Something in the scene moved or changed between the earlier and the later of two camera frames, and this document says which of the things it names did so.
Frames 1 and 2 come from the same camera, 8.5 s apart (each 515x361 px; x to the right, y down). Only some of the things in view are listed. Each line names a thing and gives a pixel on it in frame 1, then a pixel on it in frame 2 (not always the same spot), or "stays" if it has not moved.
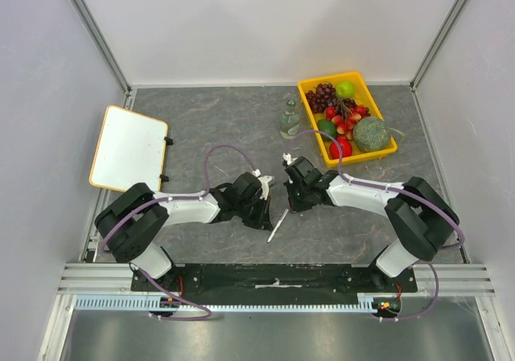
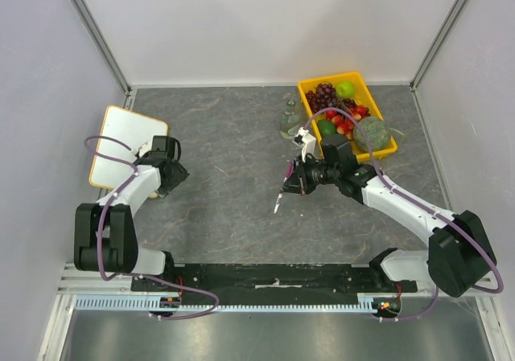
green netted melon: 370,133 stays
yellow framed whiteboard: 129,149 stays
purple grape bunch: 324,95 stays
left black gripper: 262,221 to 179,175
